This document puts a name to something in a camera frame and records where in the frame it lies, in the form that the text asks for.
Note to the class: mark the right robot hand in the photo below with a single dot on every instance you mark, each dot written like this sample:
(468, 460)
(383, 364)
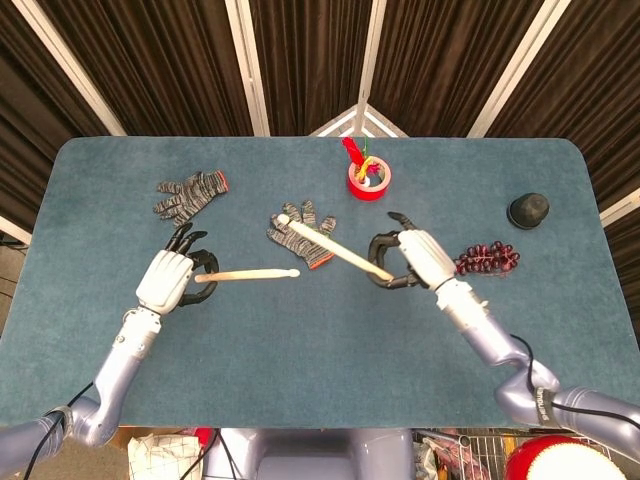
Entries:
(425, 255)

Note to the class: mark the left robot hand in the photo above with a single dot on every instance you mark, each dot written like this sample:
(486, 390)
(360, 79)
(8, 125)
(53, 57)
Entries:
(162, 280)

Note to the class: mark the cream wooden drumstick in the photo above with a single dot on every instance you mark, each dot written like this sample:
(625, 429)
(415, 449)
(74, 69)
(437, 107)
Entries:
(250, 274)
(330, 245)

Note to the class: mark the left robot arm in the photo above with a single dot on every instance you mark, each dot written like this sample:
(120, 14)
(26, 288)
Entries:
(120, 370)

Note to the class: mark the lavender robot torso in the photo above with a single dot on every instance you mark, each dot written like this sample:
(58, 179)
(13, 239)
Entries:
(310, 455)

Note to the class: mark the black dome-shaped object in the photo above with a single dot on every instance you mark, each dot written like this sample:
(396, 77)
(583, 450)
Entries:
(527, 210)

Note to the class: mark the cardboard box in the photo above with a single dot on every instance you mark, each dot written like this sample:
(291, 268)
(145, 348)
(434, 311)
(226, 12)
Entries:
(130, 432)

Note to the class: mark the white partition frame post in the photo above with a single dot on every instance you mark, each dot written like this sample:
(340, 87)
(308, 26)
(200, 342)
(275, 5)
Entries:
(70, 65)
(367, 60)
(247, 65)
(515, 65)

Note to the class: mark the brown curtain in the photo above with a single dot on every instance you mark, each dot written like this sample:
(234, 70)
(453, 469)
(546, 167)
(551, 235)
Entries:
(310, 60)

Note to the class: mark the blue felt table mat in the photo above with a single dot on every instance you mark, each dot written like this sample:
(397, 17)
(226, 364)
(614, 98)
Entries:
(320, 360)

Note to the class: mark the red cup with items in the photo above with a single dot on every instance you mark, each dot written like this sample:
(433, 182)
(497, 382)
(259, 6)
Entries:
(370, 195)

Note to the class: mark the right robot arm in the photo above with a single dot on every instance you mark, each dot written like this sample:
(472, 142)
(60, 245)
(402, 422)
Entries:
(490, 340)

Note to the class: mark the red and white ball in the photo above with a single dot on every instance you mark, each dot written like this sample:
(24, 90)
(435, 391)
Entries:
(550, 455)

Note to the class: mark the purple grape bunch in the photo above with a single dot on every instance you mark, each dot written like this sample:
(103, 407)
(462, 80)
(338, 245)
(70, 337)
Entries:
(487, 260)

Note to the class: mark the red feather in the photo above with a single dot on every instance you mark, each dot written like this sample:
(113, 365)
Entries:
(351, 149)

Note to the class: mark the white checked cloth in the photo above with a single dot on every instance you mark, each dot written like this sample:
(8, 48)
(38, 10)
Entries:
(160, 457)

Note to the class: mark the small red object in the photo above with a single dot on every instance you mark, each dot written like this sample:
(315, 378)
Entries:
(204, 435)

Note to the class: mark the grey striped knit glove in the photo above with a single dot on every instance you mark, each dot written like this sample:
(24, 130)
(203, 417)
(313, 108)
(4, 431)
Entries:
(192, 197)
(310, 252)

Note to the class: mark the yellow fuzzy stem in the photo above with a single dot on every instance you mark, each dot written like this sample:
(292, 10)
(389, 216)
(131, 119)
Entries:
(366, 164)

